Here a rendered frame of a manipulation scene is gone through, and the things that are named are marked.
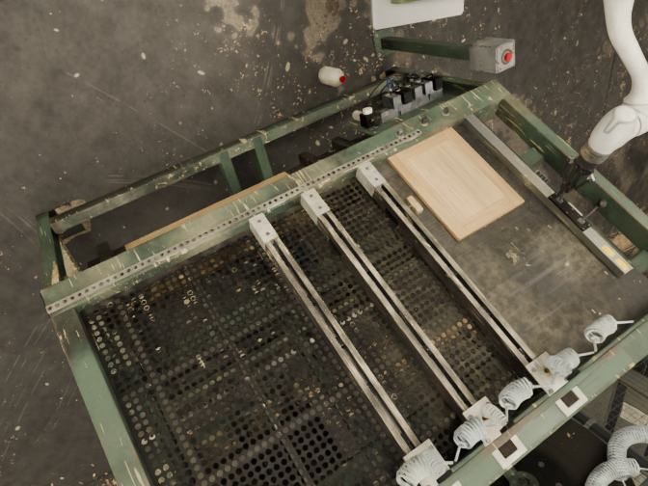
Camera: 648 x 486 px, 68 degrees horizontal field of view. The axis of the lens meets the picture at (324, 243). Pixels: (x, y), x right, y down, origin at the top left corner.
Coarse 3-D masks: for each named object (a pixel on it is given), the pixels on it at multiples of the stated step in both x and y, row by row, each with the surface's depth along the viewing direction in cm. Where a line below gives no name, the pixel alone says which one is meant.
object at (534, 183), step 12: (468, 120) 225; (480, 132) 222; (492, 132) 222; (492, 144) 219; (504, 156) 215; (516, 156) 216; (516, 168) 213; (528, 168) 213; (528, 180) 210; (540, 180) 209; (540, 192) 207; (552, 192) 207; (552, 204) 205; (564, 216) 202; (576, 228) 199; (588, 240) 197; (600, 240) 196; (600, 252) 194; (612, 264) 192
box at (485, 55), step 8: (480, 40) 228; (488, 40) 225; (496, 40) 223; (504, 40) 220; (512, 40) 219; (472, 48) 227; (480, 48) 223; (488, 48) 219; (496, 48) 216; (504, 48) 217; (512, 48) 220; (472, 56) 229; (480, 56) 225; (488, 56) 221; (496, 56) 217; (504, 56) 219; (512, 56) 222; (472, 64) 231; (480, 64) 227; (488, 64) 223; (496, 64) 219; (512, 64) 224; (496, 72) 221
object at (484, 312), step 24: (360, 168) 203; (384, 192) 197; (408, 216) 194; (408, 240) 195; (432, 240) 187; (432, 264) 187; (456, 264) 182; (456, 288) 179; (480, 312) 173; (504, 336) 169; (528, 360) 167; (576, 408) 154
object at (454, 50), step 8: (384, 40) 286; (392, 40) 279; (400, 40) 274; (408, 40) 270; (416, 40) 266; (424, 40) 262; (432, 40) 258; (384, 48) 290; (392, 48) 283; (400, 48) 277; (408, 48) 271; (416, 48) 265; (424, 48) 259; (432, 48) 254; (440, 48) 249; (448, 48) 244; (456, 48) 240; (464, 48) 235; (440, 56) 252; (448, 56) 247; (456, 56) 242; (464, 56) 238
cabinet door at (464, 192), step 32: (448, 128) 224; (416, 160) 214; (448, 160) 215; (480, 160) 216; (416, 192) 206; (448, 192) 206; (480, 192) 207; (512, 192) 208; (448, 224) 198; (480, 224) 199
